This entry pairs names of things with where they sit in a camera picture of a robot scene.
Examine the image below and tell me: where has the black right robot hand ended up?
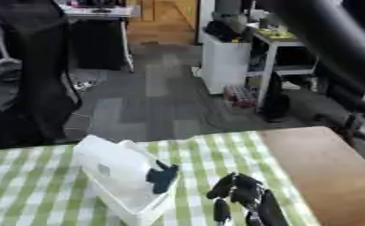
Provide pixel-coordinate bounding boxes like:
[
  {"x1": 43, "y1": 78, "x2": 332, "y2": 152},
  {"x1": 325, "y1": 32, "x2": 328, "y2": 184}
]
[{"x1": 205, "y1": 171, "x2": 291, "y2": 226}]

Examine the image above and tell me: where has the black blocky object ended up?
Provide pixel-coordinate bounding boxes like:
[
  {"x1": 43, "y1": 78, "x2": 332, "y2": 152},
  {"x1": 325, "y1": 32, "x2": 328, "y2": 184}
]
[{"x1": 144, "y1": 160, "x2": 182, "y2": 195}]

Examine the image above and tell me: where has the red bottle pack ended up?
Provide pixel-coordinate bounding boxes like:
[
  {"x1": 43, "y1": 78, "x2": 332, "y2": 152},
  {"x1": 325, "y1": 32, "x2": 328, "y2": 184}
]
[{"x1": 222, "y1": 84, "x2": 260, "y2": 109}]

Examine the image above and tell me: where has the black floor bag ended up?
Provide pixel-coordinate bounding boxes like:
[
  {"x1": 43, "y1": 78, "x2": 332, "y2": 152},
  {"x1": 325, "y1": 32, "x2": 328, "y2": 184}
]
[{"x1": 261, "y1": 72, "x2": 294, "y2": 120}]

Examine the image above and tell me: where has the black tripod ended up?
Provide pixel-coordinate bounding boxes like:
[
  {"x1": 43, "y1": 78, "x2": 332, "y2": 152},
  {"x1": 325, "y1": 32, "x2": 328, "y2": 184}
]
[{"x1": 312, "y1": 110, "x2": 365, "y2": 149}]

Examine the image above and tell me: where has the white cabinet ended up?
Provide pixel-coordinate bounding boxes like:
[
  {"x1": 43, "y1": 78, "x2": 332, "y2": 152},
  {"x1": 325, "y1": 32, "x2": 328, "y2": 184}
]
[{"x1": 197, "y1": 30, "x2": 256, "y2": 95}]

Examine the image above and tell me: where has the white shelf table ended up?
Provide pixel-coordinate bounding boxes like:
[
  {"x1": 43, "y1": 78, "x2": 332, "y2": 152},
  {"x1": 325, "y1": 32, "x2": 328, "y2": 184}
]
[{"x1": 245, "y1": 29, "x2": 322, "y2": 110}]

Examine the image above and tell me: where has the thick black pole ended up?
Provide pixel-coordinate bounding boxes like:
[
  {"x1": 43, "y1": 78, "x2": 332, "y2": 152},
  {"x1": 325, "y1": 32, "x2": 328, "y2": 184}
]
[{"x1": 255, "y1": 0, "x2": 365, "y2": 98}]

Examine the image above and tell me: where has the white power strip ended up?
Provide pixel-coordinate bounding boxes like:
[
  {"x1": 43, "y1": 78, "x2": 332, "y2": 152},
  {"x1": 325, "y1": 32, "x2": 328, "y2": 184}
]
[{"x1": 70, "y1": 79, "x2": 98, "y2": 93}]

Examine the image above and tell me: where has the white desk with black panel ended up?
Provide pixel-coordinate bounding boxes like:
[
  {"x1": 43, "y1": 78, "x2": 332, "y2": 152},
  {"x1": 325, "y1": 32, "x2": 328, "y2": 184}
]
[{"x1": 56, "y1": 0, "x2": 143, "y2": 73}]

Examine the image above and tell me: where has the black office chair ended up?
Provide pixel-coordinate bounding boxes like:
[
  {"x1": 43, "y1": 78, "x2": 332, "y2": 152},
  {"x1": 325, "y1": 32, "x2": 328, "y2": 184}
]
[{"x1": 0, "y1": 0, "x2": 86, "y2": 151}]

